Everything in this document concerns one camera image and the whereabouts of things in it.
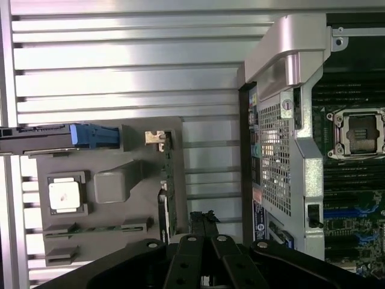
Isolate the silver CPU chip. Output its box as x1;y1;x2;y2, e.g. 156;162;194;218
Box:
48;176;82;212

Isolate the grey parts rack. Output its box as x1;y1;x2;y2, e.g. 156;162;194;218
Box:
35;116;189;267

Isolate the green RAM stick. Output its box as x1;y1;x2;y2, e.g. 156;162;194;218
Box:
64;225;127;234

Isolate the green motherboard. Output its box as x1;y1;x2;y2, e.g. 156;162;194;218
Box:
311;81;385;266

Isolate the hard disk with blue caddy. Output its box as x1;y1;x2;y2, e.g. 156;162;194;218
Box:
0;123;120;158

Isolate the CPU socket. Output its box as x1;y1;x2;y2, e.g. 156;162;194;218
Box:
326;107;385;160

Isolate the long expansion slot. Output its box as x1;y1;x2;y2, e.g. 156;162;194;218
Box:
323;208;385;220

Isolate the black and silver PC case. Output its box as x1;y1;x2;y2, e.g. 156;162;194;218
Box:
237;13;385;263

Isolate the RAM slot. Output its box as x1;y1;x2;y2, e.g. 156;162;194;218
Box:
324;164;385;175
324;184;385;196
312;92;385;105
324;175;385;185
312;81;385;93

